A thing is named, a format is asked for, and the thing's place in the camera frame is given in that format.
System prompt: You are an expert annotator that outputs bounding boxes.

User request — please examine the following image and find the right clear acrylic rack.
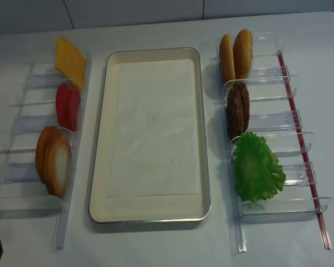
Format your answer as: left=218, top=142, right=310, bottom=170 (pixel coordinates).
left=217, top=33, right=332, bottom=254

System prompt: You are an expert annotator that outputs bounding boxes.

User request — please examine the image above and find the brown meat patty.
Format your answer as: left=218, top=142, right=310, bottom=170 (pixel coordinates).
left=226, top=87, right=244, bottom=139
left=234, top=81, right=250, bottom=132

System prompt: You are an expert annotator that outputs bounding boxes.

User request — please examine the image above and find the left brown meat patty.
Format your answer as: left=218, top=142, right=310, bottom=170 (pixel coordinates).
left=226, top=87, right=244, bottom=139

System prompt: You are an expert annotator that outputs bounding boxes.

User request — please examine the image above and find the left red tomato slice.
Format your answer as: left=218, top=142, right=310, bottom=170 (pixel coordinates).
left=56, top=83, right=70, bottom=129

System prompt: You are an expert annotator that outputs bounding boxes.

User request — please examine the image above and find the clear acrylic rack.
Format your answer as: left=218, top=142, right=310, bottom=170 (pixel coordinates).
left=217, top=33, right=332, bottom=254
left=0, top=54, right=92, bottom=251

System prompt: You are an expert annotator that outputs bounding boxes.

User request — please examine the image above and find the green lettuce leaf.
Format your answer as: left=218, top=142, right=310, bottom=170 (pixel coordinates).
left=233, top=132, right=286, bottom=202

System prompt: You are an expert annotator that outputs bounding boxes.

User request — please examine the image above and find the right red tomato slice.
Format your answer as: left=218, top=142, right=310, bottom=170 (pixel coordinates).
left=67, top=86, right=81, bottom=131

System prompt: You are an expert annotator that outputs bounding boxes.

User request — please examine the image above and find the red rail strip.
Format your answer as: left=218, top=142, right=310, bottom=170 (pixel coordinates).
left=277, top=50, right=332, bottom=250

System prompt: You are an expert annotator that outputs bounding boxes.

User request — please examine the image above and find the white paper tray liner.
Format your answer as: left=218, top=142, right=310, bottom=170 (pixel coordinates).
left=109, top=60, right=198, bottom=197

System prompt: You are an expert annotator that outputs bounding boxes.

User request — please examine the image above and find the left burger bun half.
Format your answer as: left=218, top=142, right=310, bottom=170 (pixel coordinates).
left=219, top=33, right=235, bottom=83

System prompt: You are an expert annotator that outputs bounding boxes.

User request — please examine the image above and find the red tomato slice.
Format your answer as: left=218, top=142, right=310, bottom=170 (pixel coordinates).
left=56, top=83, right=70, bottom=129
left=67, top=86, right=81, bottom=131

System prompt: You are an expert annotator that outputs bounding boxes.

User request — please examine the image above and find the left clear acrylic rack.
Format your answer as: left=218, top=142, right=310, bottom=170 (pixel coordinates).
left=0, top=54, right=92, bottom=251

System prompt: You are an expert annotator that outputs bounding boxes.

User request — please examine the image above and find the toasted bread slice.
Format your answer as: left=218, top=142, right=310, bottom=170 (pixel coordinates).
left=35, top=126, right=62, bottom=184
left=43, top=136, right=71, bottom=198

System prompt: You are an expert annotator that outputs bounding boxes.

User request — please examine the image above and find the cream rectangular metal tray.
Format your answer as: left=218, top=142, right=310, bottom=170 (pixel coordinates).
left=89, top=47, right=210, bottom=223

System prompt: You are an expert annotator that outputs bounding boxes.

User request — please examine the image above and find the right burger bun half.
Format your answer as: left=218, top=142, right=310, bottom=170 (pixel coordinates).
left=233, top=29, right=253, bottom=79

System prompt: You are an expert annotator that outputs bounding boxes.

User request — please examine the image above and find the right brown meat patty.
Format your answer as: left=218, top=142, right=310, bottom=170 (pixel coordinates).
left=234, top=81, right=250, bottom=132

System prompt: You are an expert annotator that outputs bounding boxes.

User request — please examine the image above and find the orange cheese slice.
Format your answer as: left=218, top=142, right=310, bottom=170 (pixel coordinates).
left=55, top=36, right=87, bottom=92

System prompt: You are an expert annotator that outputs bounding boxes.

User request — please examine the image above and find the burger bun half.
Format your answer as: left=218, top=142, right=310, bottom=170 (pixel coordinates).
left=233, top=29, right=253, bottom=79
left=219, top=33, right=235, bottom=83

